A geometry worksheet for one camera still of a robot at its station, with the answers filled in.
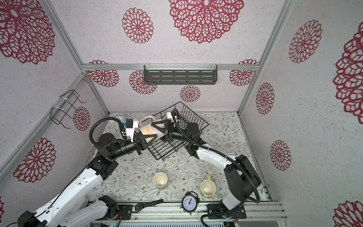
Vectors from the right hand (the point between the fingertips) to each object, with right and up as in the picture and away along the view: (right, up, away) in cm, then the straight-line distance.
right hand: (152, 130), depth 64 cm
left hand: (+2, -3, -1) cm, 4 cm away
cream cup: (+1, -30, +19) cm, 35 cm away
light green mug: (+29, -33, +16) cm, 47 cm away
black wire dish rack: (+12, +7, +7) cm, 16 cm away
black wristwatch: (-9, -42, +12) cm, 44 cm away
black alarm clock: (+18, -38, +11) cm, 44 cm away
